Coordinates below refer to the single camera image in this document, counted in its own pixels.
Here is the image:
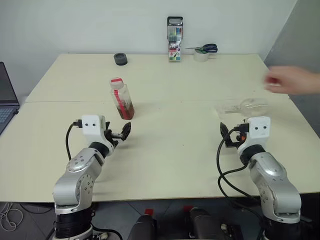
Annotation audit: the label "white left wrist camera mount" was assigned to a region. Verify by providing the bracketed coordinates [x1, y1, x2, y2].
[81, 114, 107, 144]

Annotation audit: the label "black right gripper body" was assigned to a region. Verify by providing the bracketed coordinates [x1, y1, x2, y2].
[224, 127, 249, 149]

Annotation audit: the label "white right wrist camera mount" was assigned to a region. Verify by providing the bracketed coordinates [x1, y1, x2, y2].
[236, 115, 272, 154]

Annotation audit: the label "blue handled scissors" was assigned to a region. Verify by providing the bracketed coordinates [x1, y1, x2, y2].
[184, 43, 219, 54]

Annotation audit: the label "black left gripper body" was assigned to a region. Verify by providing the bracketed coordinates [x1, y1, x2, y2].
[103, 128, 126, 149]

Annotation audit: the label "black floor cable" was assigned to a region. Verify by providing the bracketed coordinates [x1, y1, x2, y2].
[19, 203, 55, 214]

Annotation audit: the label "black round tape roll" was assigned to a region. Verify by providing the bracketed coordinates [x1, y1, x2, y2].
[113, 52, 129, 67]

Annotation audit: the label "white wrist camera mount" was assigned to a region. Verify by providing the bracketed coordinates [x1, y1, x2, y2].
[236, 115, 272, 154]
[81, 114, 107, 144]

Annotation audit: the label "plastic bottle with red contents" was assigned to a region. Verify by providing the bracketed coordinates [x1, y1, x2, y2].
[108, 77, 136, 120]

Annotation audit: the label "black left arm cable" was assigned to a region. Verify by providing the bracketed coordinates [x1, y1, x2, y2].
[65, 120, 84, 161]

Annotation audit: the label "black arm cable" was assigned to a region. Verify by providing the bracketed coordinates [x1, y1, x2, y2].
[65, 120, 84, 161]
[216, 119, 266, 227]

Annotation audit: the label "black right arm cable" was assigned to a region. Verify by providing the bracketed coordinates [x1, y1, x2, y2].
[216, 119, 266, 227]

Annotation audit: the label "clear tape roll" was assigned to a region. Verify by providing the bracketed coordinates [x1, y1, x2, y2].
[193, 48, 211, 63]

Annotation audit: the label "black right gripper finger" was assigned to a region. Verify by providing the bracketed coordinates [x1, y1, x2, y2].
[219, 121, 230, 141]

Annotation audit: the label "grey laptop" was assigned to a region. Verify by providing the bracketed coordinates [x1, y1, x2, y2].
[0, 61, 21, 136]

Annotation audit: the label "colour marker pen pack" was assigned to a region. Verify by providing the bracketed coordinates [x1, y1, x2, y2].
[166, 16, 185, 63]

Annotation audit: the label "person's bare hand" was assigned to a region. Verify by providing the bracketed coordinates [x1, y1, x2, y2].
[263, 65, 310, 95]

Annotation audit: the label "white floor cable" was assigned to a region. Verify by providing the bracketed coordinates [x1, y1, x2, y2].
[0, 201, 24, 232]

